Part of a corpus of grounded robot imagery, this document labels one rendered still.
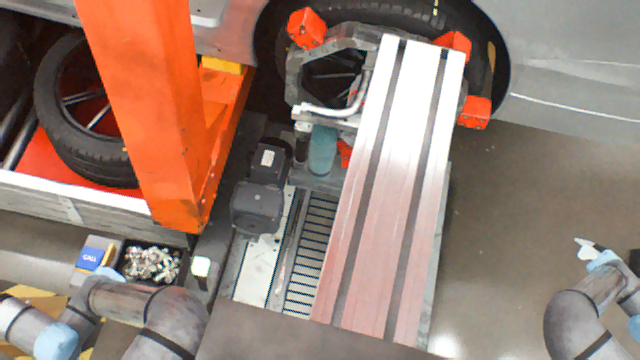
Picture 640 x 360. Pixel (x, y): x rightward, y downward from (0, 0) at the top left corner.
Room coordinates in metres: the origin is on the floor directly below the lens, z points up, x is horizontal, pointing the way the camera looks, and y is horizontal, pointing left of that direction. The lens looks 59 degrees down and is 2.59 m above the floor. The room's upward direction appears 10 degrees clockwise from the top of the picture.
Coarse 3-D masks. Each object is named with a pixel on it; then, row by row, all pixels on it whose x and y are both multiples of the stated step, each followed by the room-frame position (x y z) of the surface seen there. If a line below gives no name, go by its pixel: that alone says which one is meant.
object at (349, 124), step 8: (296, 112) 1.01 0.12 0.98; (304, 120) 1.00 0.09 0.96; (312, 120) 1.00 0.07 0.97; (320, 120) 1.00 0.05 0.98; (328, 120) 1.00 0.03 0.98; (336, 120) 1.01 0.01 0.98; (344, 120) 1.01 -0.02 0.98; (352, 120) 1.02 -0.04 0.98; (360, 120) 1.02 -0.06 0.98; (336, 128) 1.00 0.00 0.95; (344, 128) 1.00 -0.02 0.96; (352, 128) 1.00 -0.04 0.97
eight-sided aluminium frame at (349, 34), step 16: (336, 32) 1.23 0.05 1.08; (352, 32) 1.21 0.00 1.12; (368, 32) 1.23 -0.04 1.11; (384, 32) 1.23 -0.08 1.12; (400, 32) 1.24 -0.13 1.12; (320, 48) 1.19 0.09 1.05; (336, 48) 1.19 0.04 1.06; (368, 48) 1.19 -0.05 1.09; (288, 64) 1.19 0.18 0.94; (288, 80) 1.20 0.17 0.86; (464, 80) 1.22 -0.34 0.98; (288, 96) 1.19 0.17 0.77; (304, 96) 1.24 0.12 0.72; (464, 96) 1.17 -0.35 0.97
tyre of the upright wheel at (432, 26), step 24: (312, 0) 1.33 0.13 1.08; (336, 0) 1.29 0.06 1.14; (360, 0) 1.29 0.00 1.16; (384, 0) 1.29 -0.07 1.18; (408, 0) 1.31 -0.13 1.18; (432, 0) 1.34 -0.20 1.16; (456, 0) 1.38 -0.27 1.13; (408, 24) 1.26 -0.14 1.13; (432, 24) 1.26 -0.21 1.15; (456, 24) 1.30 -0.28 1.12; (480, 24) 1.39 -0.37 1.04; (288, 48) 1.28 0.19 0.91; (480, 48) 1.31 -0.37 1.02; (480, 72) 1.26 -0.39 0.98; (480, 96) 1.26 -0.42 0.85
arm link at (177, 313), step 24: (96, 288) 0.38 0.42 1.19; (120, 288) 0.37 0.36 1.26; (144, 288) 0.36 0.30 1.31; (168, 288) 0.35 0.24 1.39; (96, 312) 0.34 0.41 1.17; (120, 312) 0.32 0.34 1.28; (144, 312) 0.30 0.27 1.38; (168, 312) 0.29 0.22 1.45; (192, 312) 0.30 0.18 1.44; (168, 336) 0.25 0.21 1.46; (192, 336) 0.26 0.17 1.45
